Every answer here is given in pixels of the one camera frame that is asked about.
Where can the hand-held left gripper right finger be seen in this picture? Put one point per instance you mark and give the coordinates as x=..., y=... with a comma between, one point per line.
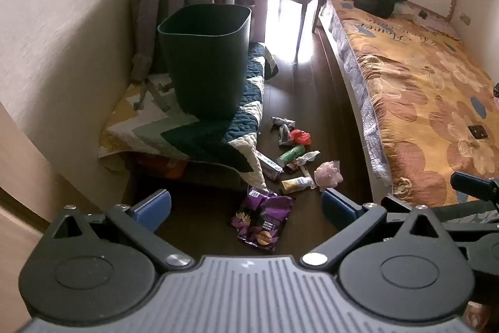
x=337, y=206

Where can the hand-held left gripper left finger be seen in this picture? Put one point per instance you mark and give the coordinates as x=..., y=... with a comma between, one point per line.
x=154, y=208

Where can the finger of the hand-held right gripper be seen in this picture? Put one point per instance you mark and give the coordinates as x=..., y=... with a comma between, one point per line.
x=473, y=188
x=471, y=218

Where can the pink tissue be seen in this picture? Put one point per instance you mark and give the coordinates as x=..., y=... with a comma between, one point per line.
x=328, y=174

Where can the yellow tube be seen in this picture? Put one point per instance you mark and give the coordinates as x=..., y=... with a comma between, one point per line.
x=296, y=184

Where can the white paper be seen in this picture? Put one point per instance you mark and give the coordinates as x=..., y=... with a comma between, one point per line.
x=308, y=157

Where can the purple chip bag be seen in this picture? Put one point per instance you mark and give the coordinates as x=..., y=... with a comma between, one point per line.
x=263, y=220

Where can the red plastic bag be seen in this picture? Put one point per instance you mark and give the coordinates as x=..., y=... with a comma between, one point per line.
x=301, y=137

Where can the white carton box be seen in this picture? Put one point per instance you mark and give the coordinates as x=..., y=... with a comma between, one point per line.
x=269, y=166

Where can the grey and red wrapper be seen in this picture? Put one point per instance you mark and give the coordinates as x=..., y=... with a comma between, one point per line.
x=284, y=134

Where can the dark green trash bin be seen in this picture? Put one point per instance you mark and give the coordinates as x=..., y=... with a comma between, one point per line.
x=206, y=71

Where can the orange printed box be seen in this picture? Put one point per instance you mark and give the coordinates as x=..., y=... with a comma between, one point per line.
x=160, y=166

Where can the small dark square item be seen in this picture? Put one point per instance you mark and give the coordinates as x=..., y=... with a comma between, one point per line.
x=478, y=131

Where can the patchwork quilt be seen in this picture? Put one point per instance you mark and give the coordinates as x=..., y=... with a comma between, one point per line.
x=202, y=138

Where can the floral bed mattress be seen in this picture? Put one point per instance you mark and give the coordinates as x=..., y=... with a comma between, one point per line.
x=413, y=83

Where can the wooden door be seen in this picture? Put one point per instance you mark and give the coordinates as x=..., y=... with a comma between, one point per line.
x=19, y=169

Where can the grey backpack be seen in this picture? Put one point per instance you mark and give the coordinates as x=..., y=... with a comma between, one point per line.
x=148, y=5

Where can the wall socket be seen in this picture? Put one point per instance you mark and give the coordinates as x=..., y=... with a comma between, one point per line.
x=465, y=19

